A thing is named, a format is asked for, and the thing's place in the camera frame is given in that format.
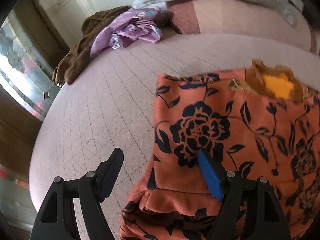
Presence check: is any orange black floral garment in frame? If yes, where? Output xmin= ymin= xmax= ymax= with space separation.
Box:
xmin=120 ymin=60 xmax=319 ymax=239

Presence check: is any pink quilted bedspread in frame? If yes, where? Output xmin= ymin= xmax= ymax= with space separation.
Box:
xmin=29 ymin=29 xmax=319 ymax=236

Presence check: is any stained glass window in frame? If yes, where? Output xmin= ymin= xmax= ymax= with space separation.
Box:
xmin=1 ymin=10 xmax=60 ymax=121

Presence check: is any brown fleece garment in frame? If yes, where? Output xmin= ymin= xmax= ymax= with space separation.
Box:
xmin=52 ymin=5 xmax=130 ymax=85

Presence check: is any pink quilted bolster pillow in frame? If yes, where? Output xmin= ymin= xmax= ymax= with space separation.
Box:
xmin=167 ymin=0 xmax=319 ymax=54

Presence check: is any purple floral cloth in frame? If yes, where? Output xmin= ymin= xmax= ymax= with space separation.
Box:
xmin=89 ymin=8 xmax=162 ymax=59

